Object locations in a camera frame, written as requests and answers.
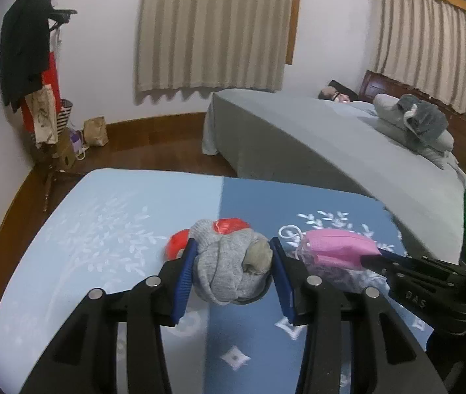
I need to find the cream tote bag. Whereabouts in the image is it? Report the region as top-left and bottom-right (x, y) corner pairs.
(25, 84), (58, 145)

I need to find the black steamer hanger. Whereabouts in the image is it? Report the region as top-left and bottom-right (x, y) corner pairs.
(48, 8), (78, 23)

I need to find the grey pillow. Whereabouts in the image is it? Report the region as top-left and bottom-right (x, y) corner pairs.
(372, 94), (455, 169)

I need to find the grey bed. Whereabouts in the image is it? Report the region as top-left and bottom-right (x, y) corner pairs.
(201, 89), (466, 265)

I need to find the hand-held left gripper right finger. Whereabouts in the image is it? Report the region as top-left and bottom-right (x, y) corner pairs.
(269, 237), (449, 394)

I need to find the wooden window side trim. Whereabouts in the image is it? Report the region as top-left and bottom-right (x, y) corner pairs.
(286, 0), (303, 65)

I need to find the black white striped bag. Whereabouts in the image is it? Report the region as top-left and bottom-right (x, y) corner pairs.
(32, 98), (74, 132)

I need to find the wooden coat rack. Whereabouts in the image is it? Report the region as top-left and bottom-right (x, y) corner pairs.
(28, 0), (86, 213)

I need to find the purple garment steamer base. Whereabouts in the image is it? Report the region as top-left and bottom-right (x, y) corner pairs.
(69, 128), (90, 161)

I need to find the wooden headboard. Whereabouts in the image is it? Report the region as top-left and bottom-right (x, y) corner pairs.
(359, 70), (466, 175)

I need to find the narrow beige striped curtain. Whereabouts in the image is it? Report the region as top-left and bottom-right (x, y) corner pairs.
(368, 0), (466, 116)

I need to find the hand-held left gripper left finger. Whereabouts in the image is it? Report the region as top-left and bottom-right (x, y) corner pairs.
(20, 238), (199, 394)

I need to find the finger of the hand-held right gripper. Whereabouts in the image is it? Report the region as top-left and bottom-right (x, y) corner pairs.
(359, 255), (466, 331)
(374, 244), (466, 275)

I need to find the cardboard box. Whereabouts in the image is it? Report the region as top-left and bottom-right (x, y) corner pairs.
(36, 127), (76, 171)

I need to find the black jacket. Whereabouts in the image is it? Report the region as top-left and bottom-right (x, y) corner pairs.
(0, 0), (55, 113)

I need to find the red plastic bag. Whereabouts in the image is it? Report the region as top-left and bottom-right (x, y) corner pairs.
(164, 217), (252, 261)

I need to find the blue leaf print blanket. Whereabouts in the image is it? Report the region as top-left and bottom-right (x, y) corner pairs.
(0, 168), (436, 394)

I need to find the grey sock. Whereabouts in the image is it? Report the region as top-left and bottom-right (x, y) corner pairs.
(190, 218), (275, 306)

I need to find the red garment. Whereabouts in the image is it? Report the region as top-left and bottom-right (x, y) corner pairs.
(20, 51), (59, 134)

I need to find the grey towel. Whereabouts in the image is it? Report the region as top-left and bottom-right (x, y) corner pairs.
(397, 94), (447, 146)

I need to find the wide beige striped curtain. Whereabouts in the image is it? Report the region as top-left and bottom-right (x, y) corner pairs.
(135, 0), (295, 95)

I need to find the pink face mask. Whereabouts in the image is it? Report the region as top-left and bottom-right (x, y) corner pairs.
(279, 225), (381, 274)

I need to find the brown paper bag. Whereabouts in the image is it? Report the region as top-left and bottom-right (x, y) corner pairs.
(83, 116), (109, 147)

